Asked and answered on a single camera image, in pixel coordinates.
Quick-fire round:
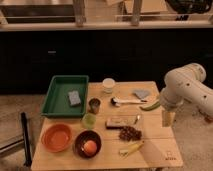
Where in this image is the white paper cup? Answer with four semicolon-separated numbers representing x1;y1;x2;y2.
102;78;115;93

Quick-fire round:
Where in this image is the small metal cup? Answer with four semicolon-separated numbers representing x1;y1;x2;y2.
89;98;101;114

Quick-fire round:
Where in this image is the small metal spoon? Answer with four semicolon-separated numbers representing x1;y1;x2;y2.
134;115;141;125

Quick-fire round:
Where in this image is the grey sponge block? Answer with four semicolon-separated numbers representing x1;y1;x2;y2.
68;91;81;106

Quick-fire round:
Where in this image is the grey folded cloth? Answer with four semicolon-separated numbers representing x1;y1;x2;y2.
133;89;150;99

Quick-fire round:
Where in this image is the red orange bowl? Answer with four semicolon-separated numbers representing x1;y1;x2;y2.
41;123;72;153

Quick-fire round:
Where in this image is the black stand pole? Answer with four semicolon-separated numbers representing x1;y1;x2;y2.
21;112;32;167

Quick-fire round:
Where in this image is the green plastic cup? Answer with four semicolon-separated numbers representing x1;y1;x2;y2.
82;113;96;129

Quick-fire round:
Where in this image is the brown pine cone cluster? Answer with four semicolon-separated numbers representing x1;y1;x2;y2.
119;126;142;141

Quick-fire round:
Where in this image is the dark rectangular block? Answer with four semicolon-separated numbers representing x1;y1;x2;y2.
105;118;128;129

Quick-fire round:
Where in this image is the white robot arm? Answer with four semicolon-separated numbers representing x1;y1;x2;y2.
159;63;213;127

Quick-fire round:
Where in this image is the dark brown bowl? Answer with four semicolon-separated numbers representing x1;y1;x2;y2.
73;130;102;158

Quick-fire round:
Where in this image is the green plastic tray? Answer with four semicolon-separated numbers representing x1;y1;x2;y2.
42;75;89;118

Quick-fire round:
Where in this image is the green pepper toy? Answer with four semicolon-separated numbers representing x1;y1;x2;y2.
139;100;160;111

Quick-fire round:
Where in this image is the orange fruit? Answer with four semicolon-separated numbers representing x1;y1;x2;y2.
83;140;97;156

